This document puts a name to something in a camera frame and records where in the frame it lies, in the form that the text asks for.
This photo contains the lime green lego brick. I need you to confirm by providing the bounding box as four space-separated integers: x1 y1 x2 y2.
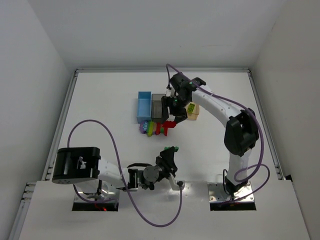
187 103 196 114

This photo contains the red green red lego stack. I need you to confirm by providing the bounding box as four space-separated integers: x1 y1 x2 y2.
154 122 169 136

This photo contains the red and green lego block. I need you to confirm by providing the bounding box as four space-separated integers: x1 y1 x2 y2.
162 120 177 128

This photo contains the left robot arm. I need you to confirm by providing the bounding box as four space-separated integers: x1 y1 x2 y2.
52 146 185 202

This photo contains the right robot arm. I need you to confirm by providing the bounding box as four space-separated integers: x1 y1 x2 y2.
161 73 259 196

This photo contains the dark grey container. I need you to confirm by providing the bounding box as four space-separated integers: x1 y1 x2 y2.
151 93 166 122

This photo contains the amber container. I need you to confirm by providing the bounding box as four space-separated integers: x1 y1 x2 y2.
185 102 200 121

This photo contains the blue container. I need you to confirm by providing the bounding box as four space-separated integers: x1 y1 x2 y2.
136 91 152 124

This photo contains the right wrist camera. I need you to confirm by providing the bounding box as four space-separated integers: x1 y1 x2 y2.
165 87 176 98

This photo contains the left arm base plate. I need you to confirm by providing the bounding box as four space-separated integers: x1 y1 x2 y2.
73 179 120 204

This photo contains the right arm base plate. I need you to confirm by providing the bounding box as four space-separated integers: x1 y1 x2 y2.
207 182 255 204

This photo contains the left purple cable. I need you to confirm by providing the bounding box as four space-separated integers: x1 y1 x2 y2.
66 119 186 228

